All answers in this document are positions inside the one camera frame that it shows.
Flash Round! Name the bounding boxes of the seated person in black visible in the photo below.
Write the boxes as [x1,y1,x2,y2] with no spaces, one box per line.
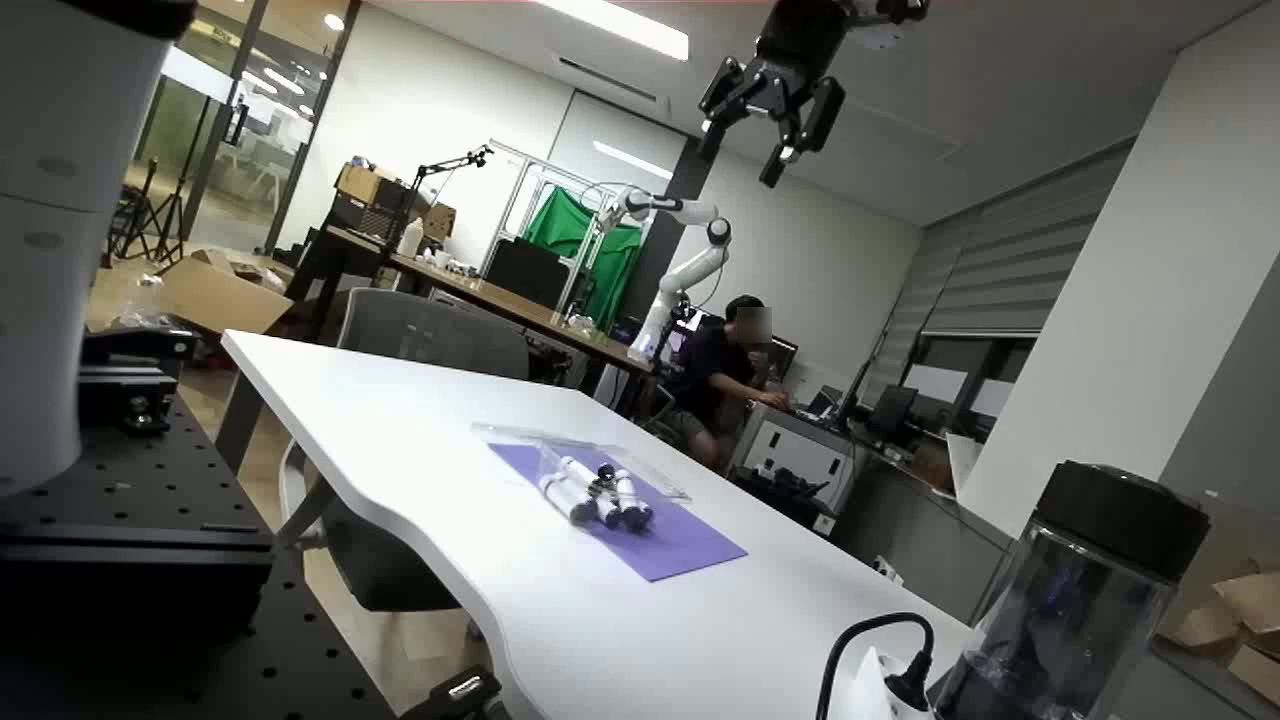
[666,295,786,467]

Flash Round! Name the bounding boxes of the purple mat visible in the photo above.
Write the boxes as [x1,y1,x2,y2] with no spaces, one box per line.
[491,439,745,584]

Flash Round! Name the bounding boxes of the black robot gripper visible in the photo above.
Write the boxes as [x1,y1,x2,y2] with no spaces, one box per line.
[696,0,852,186]

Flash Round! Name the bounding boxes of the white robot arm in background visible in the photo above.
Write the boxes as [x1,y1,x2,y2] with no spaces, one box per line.
[623,0,863,363]

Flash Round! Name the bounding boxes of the black power cable with plug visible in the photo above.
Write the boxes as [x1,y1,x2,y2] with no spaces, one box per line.
[816,606,940,720]

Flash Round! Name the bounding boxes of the long brown desk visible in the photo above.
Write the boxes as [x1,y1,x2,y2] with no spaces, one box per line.
[283,226,654,390]

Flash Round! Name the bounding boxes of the green cloth backdrop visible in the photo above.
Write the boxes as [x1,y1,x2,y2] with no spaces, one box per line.
[521,184,649,335]

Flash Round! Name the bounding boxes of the white box with black slots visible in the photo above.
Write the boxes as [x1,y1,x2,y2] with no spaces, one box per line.
[728,403,863,514]

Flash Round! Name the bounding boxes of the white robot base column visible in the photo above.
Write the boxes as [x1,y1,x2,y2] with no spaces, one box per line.
[0,0,196,495]

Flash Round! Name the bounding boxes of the clear plastic clamshell container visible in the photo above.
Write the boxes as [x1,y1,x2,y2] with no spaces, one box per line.
[541,455,653,535]

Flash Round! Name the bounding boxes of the cardboard box on floor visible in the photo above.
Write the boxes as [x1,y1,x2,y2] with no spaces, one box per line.
[154,255,292,330]

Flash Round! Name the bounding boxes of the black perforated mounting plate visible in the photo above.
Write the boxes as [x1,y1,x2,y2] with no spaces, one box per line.
[0,403,393,720]

